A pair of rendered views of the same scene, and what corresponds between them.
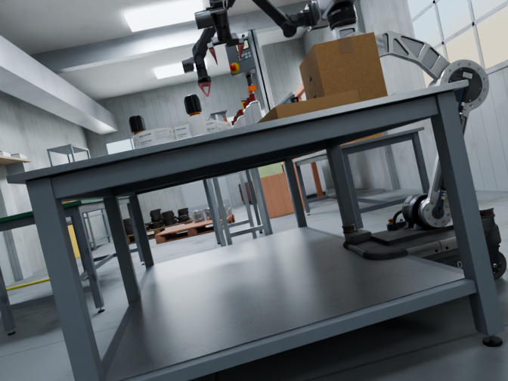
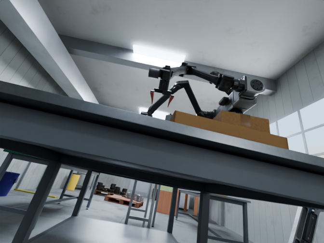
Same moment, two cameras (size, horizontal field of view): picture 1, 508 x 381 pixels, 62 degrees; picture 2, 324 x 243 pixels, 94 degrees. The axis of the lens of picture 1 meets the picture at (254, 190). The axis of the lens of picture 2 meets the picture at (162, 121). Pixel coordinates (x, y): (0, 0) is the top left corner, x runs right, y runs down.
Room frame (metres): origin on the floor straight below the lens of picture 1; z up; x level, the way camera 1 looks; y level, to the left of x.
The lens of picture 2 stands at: (0.92, -0.11, 0.72)
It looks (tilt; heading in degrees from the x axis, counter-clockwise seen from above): 23 degrees up; 4
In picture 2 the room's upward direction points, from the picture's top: 11 degrees clockwise
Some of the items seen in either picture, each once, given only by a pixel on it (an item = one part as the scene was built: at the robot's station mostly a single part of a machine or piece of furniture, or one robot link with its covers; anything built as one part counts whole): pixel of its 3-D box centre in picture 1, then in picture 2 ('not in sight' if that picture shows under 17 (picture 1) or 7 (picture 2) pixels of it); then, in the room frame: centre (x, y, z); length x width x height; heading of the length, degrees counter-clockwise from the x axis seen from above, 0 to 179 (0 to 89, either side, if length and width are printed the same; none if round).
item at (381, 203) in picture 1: (349, 181); (202, 212); (4.73, -1.08, 0.39); 2.20 x 0.80 x 0.78; 5
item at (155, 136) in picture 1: (157, 145); not in sight; (2.15, 0.43, 0.95); 0.20 x 0.20 x 0.14
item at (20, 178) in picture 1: (223, 157); (135, 168); (2.19, 0.12, 0.82); 2.10 x 1.31 x 0.02; 9
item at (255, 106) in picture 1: (256, 114); not in sight; (2.08, -0.10, 0.98); 0.05 x 0.05 x 0.20
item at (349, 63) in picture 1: (340, 82); (230, 147); (1.74, -0.45, 0.99); 0.30 x 0.24 x 0.27; 4
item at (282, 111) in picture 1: (304, 113); (203, 147); (1.37, -0.21, 0.85); 0.30 x 0.26 x 0.04; 9
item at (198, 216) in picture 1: (195, 222); (125, 197); (6.79, 1.04, 0.17); 1.20 x 0.83 x 0.34; 88
